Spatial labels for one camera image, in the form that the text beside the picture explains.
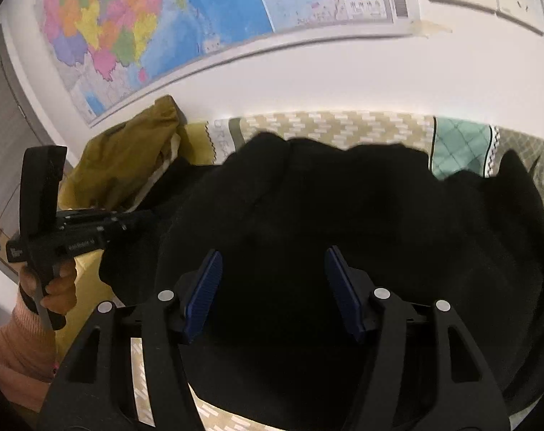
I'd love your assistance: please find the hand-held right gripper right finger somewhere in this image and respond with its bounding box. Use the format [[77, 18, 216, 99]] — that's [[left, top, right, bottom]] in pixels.
[[324, 245, 510, 431]]

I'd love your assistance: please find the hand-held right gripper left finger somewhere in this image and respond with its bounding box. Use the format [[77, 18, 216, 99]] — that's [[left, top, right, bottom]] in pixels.
[[38, 248, 223, 431]]

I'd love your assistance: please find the black garment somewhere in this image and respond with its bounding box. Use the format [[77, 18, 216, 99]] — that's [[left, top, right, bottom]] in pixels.
[[99, 132, 544, 431]]

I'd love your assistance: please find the person's left hand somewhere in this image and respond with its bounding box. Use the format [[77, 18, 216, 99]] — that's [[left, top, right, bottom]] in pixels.
[[18, 260, 78, 325]]

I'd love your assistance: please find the grey door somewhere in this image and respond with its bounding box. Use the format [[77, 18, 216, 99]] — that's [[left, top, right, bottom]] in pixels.
[[0, 24, 82, 244]]

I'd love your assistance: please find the olive yellow cloth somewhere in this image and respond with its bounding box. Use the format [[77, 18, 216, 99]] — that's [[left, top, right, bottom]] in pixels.
[[59, 95, 188, 213]]

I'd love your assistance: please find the patterned bed sheet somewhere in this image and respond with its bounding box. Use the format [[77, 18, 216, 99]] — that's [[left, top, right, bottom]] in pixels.
[[52, 110, 544, 431]]

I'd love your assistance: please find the strip of beige tape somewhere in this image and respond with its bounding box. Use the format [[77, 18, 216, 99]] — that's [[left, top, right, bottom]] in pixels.
[[409, 20, 452, 39]]

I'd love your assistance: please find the colourful wall map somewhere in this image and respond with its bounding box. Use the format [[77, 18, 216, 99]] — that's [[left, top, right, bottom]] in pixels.
[[37, 0, 423, 127]]

